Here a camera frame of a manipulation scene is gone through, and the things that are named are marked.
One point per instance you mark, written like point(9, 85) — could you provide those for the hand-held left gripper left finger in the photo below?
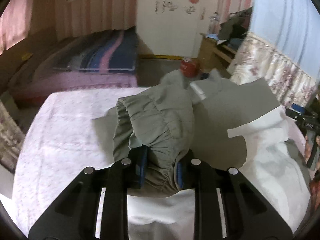
point(143, 166)

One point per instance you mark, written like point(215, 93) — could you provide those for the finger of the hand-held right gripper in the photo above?
point(295, 113)

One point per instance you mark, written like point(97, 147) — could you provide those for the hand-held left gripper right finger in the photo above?
point(179, 172)

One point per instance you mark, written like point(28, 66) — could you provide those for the olive and white jacket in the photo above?
point(155, 120)

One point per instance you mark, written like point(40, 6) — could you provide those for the person's right hand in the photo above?
point(315, 188)

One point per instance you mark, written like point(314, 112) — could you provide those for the pink floral bed sheet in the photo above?
point(62, 135)

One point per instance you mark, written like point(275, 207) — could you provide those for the blue floral curtain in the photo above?
point(287, 17)
point(8, 135)

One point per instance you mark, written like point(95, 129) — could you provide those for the dark pink bed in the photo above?
point(87, 80)

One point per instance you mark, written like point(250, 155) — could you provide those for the red round container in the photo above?
point(188, 67)

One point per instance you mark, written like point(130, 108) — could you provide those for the wooden desk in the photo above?
point(207, 52)

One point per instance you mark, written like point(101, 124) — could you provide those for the blue pink striped blanket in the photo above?
point(107, 52)

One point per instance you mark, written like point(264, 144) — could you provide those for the clear plastic bottle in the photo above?
point(213, 23)

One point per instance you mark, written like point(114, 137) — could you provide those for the pink pleated valance curtain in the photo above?
point(235, 0)

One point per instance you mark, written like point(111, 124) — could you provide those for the white wardrobe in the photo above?
point(170, 30)

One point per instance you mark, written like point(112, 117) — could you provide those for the small yellow object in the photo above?
point(27, 56)

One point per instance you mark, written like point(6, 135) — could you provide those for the pink window curtain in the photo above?
point(15, 20)

